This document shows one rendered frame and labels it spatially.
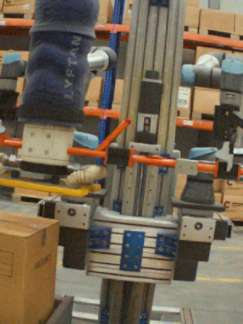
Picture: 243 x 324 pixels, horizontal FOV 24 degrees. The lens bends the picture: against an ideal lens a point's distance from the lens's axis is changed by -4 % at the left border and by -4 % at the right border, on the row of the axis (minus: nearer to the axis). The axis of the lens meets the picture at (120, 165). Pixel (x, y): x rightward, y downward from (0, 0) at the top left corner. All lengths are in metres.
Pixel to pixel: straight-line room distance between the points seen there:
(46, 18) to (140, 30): 0.81
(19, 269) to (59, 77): 0.62
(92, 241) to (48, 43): 0.89
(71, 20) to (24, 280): 0.85
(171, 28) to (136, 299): 1.23
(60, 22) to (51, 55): 0.12
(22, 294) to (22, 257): 0.13
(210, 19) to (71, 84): 7.47
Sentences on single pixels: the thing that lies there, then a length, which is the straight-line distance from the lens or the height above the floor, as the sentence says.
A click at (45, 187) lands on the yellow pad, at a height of 1.10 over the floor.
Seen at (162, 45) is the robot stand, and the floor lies 1.70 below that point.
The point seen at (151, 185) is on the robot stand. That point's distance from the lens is 2.48.
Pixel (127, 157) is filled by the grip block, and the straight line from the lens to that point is 1.84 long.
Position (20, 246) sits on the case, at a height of 0.91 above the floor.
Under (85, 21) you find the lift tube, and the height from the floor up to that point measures 1.65.
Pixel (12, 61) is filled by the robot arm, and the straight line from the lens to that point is 2.25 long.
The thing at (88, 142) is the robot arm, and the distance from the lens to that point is 2.39.
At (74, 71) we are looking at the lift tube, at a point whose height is 1.47.
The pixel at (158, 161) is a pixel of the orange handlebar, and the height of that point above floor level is 1.21.
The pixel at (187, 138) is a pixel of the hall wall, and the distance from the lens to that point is 10.34.
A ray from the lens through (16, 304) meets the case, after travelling 1.83.
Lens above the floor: 1.29
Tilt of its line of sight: 3 degrees down
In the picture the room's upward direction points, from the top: 6 degrees clockwise
